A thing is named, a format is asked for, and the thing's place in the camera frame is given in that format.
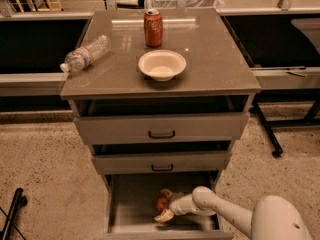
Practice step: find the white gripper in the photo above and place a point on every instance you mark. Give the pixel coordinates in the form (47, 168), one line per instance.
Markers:
(175, 205)

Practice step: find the red apple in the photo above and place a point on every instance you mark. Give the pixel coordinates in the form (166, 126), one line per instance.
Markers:
(162, 203)

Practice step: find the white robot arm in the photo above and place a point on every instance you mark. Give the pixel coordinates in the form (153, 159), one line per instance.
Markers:
(273, 217)

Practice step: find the grey bottom drawer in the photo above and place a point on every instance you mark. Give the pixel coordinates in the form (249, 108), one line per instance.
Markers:
(131, 209)

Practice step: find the grey drawer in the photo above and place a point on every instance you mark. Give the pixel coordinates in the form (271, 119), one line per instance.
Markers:
(160, 162)
(131, 209)
(161, 128)

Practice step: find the grey middle drawer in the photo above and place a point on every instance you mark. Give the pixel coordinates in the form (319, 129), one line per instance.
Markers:
(160, 162)

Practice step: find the grey top drawer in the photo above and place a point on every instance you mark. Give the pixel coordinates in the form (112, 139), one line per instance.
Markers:
(161, 128)

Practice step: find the grey drawer cabinet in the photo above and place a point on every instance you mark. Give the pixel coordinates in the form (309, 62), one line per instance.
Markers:
(216, 79)

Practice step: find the white paper bowl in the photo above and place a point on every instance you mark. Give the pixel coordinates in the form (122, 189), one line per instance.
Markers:
(162, 65)

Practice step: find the black stand left corner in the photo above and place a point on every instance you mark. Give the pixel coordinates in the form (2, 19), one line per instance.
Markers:
(18, 201)

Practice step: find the clear plastic water bottle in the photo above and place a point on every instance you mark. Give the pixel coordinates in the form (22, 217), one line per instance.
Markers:
(85, 55)

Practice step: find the red cola can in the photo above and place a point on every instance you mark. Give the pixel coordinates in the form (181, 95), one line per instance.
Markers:
(153, 28)

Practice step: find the black table leg frame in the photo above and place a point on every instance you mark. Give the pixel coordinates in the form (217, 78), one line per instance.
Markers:
(310, 119)

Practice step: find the white wire basket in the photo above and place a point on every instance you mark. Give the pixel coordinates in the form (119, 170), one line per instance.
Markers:
(170, 4)

